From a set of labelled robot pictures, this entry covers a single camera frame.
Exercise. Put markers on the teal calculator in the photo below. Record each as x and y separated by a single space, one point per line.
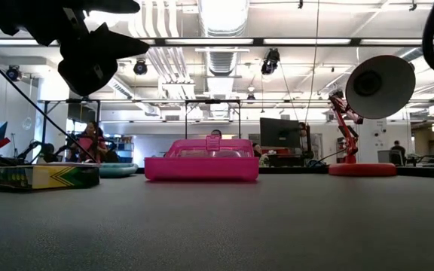
119 170

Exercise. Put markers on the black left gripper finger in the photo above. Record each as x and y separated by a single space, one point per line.
111 43
119 5

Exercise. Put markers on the black table mat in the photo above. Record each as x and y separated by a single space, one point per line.
217 226

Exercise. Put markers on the black overhead camera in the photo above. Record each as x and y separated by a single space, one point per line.
270 62

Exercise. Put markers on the silver ventilation duct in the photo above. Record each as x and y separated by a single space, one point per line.
222 64

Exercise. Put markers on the person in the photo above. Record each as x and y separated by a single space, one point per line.
398 148
89 145
216 133
256 150
303 135

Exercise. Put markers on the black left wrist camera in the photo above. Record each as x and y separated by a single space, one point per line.
85 77

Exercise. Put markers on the black ceiling camera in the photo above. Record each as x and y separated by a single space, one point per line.
13 73
140 67

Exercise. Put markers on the pink plastic pencil case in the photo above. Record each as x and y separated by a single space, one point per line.
202 169

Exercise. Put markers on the yellow green crayon box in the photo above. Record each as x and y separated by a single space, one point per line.
51 177

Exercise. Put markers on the black background rig frame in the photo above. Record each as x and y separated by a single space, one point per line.
212 101

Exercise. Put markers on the black background monitor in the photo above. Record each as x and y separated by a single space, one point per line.
279 131

